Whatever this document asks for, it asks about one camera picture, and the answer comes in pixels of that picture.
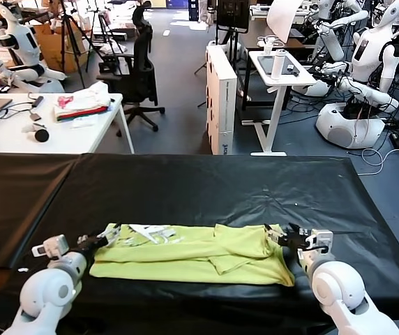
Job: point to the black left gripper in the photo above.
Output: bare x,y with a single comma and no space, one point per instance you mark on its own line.
89,246

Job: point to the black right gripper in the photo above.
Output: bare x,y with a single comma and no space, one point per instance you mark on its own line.
294,243

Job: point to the yellow-green t-shirt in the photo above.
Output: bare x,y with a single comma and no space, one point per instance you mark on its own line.
185,258

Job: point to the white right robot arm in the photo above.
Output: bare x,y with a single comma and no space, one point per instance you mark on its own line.
339,289

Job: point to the stack of folded clothes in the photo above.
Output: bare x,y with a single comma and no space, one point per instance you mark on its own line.
88,99

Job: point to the wide black table cover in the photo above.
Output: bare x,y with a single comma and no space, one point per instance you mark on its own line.
325,209

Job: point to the white work table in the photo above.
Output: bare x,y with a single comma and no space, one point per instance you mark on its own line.
81,136

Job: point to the white crumpled tissue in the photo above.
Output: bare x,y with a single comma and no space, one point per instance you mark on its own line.
81,124

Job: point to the black round handheld device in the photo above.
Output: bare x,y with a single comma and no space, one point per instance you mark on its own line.
41,136

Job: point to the white standing desk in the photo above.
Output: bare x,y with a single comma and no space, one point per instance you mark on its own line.
276,101

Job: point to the small grey adapter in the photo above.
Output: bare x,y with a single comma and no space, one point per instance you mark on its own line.
35,117

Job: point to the tall white cardboard box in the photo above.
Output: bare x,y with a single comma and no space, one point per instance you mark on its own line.
220,104

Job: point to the black usb hub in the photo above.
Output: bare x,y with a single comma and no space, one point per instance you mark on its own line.
37,101

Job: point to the black office chair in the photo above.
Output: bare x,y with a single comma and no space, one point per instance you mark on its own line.
143,80

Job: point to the white bottle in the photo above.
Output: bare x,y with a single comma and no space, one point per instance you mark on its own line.
277,66

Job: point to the dark tablet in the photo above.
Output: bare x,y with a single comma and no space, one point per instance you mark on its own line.
265,66

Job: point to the white humanoid robot right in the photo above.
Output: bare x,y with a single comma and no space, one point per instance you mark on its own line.
367,59

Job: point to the white humanoid robot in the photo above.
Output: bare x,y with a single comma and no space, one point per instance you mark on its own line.
332,42
367,59
25,45

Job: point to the brown cardboard box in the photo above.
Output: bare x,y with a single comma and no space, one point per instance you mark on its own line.
51,49

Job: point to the dark wooden desk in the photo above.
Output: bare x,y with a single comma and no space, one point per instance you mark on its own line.
255,31

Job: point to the white humanoid robot left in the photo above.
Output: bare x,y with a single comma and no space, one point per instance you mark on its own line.
25,45

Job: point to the white curved sheet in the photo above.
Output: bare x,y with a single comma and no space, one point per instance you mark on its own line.
281,21

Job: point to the black monitor on stand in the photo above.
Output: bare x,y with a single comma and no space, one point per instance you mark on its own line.
232,15

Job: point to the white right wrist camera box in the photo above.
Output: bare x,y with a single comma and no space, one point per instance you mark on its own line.
321,237

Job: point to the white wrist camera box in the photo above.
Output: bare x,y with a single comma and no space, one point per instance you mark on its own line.
321,237
54,246

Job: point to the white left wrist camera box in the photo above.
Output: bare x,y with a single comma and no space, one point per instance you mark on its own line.
54,246

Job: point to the black camera tripod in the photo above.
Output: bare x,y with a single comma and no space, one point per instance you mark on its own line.
102,28
67,31

